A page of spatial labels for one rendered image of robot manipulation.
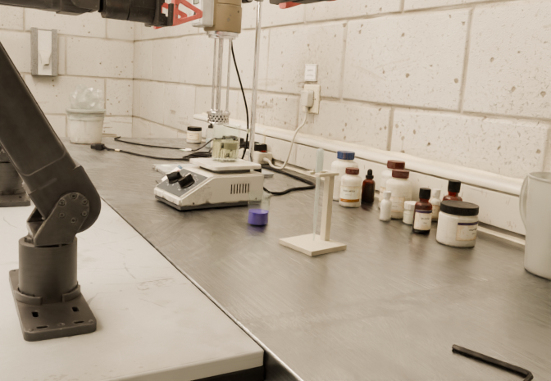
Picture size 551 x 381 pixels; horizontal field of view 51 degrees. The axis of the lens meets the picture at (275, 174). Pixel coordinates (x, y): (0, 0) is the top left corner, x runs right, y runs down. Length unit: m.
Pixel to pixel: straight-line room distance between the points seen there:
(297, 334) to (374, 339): 0.08
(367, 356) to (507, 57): 0.78
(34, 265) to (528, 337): 0.55
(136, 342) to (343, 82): 1.18
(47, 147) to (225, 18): 1.01
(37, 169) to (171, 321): 0.22
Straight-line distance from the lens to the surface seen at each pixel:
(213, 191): 1.18
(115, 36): 3.63
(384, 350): 0.63
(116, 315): 0.68
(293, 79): 1.87
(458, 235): 1.06
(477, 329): 0.72
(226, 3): 1.60
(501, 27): 1.26
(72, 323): 0.64
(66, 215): 0.66
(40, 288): 0.69
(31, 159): 0.65
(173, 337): 0.63
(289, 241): 0.96
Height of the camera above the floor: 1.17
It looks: 9 degrees down
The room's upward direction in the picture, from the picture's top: 4 degrees clockwise
